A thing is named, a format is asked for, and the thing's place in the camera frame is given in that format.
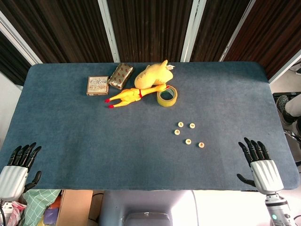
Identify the grey robot torso base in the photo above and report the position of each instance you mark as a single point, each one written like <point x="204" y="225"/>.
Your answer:
<point x="145" y="202"/>

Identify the brown printed card box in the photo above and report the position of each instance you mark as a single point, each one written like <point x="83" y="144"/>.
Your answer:
<point x="97" y="85"/>

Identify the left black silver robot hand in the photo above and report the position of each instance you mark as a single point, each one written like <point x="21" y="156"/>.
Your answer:
<point x="13" y="179"/>

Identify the dark person's shoe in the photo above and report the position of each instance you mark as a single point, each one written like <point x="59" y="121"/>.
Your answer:
<point x="283" y="109"/>

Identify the pink plastic bag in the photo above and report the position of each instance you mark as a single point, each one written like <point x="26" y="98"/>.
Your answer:
<point x="16" y="209"/>

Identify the round cream chess piece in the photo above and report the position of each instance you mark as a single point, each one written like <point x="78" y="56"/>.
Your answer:
<point x="201" y="145"/>
<point x="177" y="132"/>
<point x="192" y="125"/>
<point x="180" y="124"/>
<point x="188" y="141"/>

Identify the green grid pattern cloth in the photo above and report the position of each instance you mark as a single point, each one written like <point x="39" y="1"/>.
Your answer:
<point x="37" y="204"/>

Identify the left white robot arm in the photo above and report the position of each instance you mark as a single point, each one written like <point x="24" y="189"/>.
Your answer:
<point x="4" y="204"/>

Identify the blue felt table cloth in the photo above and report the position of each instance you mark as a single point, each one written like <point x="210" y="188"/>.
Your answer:
<point x="94" y="146"/>

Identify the person's light trouser leg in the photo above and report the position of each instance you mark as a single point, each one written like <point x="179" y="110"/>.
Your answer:
<point x="295" y="102"/>

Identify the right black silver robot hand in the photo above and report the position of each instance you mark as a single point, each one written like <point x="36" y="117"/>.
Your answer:
<point x="266" y="175"/>

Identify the brown foil packet red print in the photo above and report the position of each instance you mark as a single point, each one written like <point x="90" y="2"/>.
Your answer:
<point x="120" y="75"/>

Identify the white partition post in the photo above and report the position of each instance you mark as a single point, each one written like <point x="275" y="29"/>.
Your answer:
<point x="192" y="30"/>
<point x="109" y="30"/>
<point x="285" y="66"/>
<point x="236" y="31"/>
<point x="20" y="43"/>

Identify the yellow rubber chicken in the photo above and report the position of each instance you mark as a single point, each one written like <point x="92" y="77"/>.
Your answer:
<point x="128" y="95"/>

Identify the purple bag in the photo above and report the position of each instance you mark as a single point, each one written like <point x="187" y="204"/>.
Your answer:
<point x="50" y="215"/>

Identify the yellow packing tape roll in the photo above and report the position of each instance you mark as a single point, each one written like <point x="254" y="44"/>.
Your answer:
<point x="167" y="101"/>

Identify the yellow plush toy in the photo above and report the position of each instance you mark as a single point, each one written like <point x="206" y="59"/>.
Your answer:
<point x="152" y="75"/>

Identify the brown cardboard box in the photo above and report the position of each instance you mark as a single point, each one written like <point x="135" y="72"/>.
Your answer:
<point x="75" y="207"/>

